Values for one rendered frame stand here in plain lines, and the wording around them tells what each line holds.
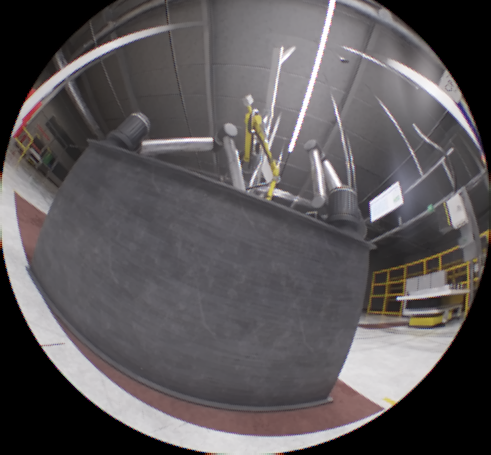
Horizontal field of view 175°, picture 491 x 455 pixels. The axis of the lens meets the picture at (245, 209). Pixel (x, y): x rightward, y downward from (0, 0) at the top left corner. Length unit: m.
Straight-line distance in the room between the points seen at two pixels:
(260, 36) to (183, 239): 9.95
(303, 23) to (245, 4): 2.97
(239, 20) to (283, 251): 10.32
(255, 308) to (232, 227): 0.31
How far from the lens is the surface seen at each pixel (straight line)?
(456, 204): 2.19
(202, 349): 0.64
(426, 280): 9.51
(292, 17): 9.81
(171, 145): 1.47
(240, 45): 10.37
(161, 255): 0.60
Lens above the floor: 0.58
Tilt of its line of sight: 25 degrees up
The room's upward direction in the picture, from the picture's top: 20 degrees clockwise
